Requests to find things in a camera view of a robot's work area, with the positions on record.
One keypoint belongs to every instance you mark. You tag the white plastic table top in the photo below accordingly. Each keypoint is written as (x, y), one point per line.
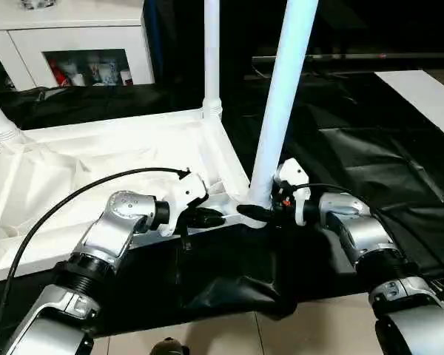
(77, 166)

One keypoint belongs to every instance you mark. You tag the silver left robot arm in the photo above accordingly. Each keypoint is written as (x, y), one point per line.
(126, 214)

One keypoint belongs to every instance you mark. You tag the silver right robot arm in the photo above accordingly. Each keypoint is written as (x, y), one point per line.
(362, 229)

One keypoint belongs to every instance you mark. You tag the black table mat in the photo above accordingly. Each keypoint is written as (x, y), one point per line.
(336, 166)

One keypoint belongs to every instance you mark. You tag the dark robot foot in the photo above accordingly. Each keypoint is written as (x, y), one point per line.
(172, 347)

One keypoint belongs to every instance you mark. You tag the white flat board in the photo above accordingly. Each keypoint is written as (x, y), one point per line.
(422, 96)

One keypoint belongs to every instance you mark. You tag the red bottle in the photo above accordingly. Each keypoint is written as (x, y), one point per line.
(56, 72)

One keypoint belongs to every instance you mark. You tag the white glass-door cabinet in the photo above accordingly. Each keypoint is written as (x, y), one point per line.
(70, 37)

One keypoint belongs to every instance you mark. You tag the clear glass ornament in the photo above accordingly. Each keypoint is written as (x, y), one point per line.
(38, 3)

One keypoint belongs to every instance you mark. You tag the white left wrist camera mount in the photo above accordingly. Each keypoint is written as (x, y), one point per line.
(186, 188)

